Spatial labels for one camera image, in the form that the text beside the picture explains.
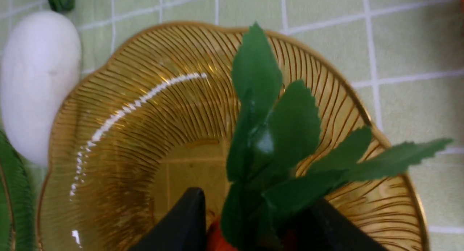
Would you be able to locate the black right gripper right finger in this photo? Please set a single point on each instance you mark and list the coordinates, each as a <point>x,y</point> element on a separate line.
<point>321,227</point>

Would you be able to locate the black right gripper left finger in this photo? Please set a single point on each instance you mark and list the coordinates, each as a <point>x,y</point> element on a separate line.
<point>182,229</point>

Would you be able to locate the orange carrot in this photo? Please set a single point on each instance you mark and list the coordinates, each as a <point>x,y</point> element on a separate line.
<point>273,134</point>

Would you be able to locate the white radish with leaves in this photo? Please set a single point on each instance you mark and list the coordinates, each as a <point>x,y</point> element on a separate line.
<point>40,66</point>

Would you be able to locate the amber glass plate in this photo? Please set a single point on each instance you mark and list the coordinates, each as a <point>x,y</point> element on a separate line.
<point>158,118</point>

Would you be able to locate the green glass plate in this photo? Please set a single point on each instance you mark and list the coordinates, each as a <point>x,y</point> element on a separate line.
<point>16,202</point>

